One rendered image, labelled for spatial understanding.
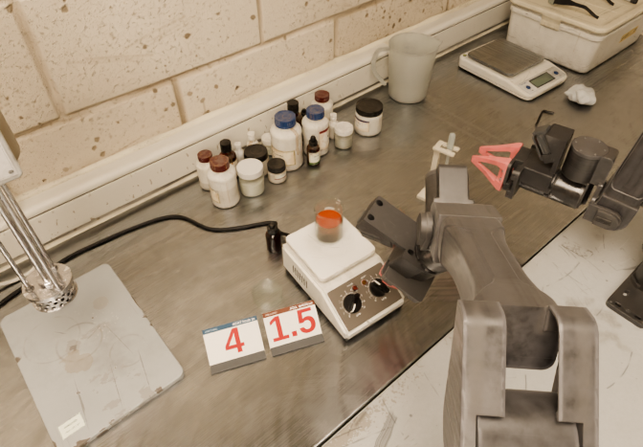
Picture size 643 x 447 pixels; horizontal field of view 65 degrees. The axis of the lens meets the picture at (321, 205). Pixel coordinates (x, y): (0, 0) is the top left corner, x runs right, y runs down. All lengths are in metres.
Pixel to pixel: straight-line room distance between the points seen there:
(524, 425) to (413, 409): 0.45
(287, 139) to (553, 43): 0.91
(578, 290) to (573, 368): 0.65
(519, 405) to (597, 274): 0.70
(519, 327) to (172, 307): 0.67
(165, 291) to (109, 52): 0.45
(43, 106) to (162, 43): 0.24
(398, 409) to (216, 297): 0.37
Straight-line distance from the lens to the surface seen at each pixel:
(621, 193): 0.95
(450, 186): 0.65
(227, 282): 0.96
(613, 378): 0.96
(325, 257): 0.87
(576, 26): 1.64
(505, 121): 1.40
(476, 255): 0.47
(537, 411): 0.40
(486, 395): 0.38
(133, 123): 1.10
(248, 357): 0.87
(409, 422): 0.82
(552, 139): 0.94
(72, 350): 0.95
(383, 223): 0.67
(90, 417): 0.88
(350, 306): 0.84
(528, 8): 1.70
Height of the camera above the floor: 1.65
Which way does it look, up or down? 44 degrees down
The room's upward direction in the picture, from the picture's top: 1 degrees counter-clockwise
